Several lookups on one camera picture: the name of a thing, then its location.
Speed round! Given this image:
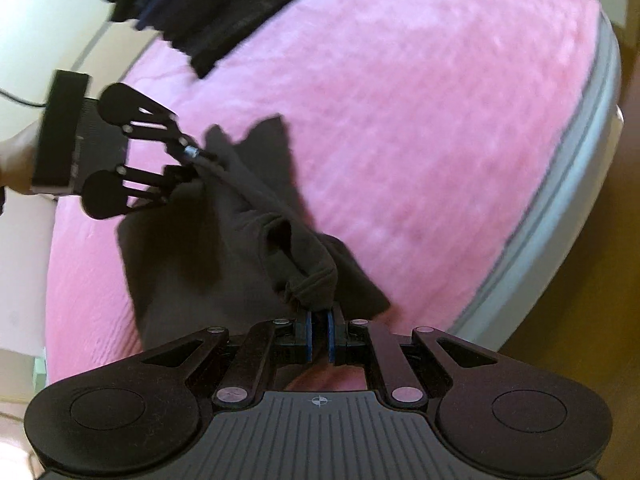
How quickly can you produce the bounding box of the black long-sleeve shirt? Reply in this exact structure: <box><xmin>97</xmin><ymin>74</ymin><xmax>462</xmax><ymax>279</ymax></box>
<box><xmin>116</xmin><ymin>115</ymin><xmax>391</xmax><ymax>356</ymax></box>

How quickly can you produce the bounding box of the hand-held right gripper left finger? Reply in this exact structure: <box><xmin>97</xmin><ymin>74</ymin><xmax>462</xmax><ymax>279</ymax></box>
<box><xmin>142</xmin><ymin>310</ymin><xmax>313</xmax><ymax>408</ymax></box>

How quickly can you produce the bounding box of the person's left forearm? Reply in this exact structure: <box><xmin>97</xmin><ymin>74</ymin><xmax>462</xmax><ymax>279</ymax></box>
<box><xmin>0</xmin><ymin>127</ymin><xmax>46</xmax><ymax>196</ymax></box>

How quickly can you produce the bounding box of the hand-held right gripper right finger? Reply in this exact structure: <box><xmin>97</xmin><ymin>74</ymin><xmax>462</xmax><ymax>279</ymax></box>
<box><xmin>327</xmin><ymin>305</ymin><xmax>501</xmax><ymax>406</ymax></box>

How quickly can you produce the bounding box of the grey-edged mattress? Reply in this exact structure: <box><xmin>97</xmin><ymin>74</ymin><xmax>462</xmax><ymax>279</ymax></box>
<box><xmin>452</xmin><ymin>10</ymin><xmax>626</xmax><ymax>356</ymax></box>

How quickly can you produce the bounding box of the black cable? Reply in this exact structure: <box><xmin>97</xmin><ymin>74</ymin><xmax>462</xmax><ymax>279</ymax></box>
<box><xmin>0</xmin><ymin>87</ymin><xmax>51</xmax><ymax>108</ymax></box>

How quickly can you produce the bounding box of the pile of dark clothes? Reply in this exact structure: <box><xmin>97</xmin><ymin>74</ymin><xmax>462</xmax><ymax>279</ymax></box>
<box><xmin>102</xmin><ymin>0</ymin><xmax>326</xmax><ymax>80</ymax></box>

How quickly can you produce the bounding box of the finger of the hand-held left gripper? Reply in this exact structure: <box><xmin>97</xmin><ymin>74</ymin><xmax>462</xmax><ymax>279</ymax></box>
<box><xmin>117</xmin><ymin>162</ymin><xmax>202</xmax><ymax>212</ymax></box>
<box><xmin>122</xmin><ymin>102</ymin><xmax>216</xmax><ymax>167</ymax></box>

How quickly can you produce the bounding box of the pink ribbed blanket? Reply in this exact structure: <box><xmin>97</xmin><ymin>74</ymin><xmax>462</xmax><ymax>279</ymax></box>
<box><xmin>45</xmin><ymin>0</ymin><xmax>616</xmax><ymax>396</ymax></box>

